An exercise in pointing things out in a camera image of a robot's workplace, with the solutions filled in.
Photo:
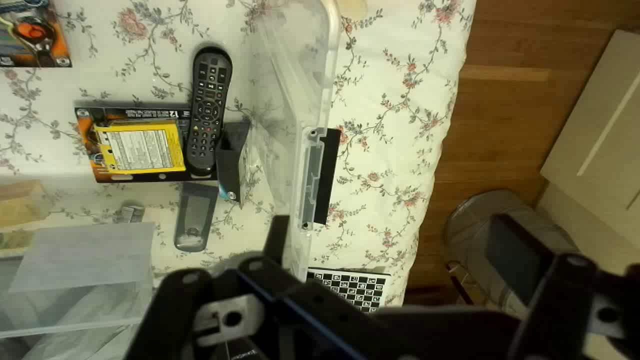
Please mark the black remote control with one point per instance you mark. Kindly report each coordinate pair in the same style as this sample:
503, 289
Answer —
208, 107

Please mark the black container latch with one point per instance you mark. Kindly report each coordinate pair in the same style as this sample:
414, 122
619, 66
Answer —
326, 172

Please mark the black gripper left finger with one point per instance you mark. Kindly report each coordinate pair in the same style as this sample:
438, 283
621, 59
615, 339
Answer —
279, 240

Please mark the small black box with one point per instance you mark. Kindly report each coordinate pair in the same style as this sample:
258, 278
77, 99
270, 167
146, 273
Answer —
231, 157

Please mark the white cabinet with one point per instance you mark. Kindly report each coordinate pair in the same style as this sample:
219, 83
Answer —
601, 147

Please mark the grey cylindrical bin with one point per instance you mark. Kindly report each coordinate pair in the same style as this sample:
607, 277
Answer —
471, 232

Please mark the clear plastic storage container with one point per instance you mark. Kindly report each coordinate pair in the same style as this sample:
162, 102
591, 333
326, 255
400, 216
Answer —
292, 80

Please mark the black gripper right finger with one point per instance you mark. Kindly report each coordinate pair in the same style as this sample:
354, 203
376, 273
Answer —
516, 256

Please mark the floral bedsheet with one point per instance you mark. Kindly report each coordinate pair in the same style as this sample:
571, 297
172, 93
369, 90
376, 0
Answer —
392, 100

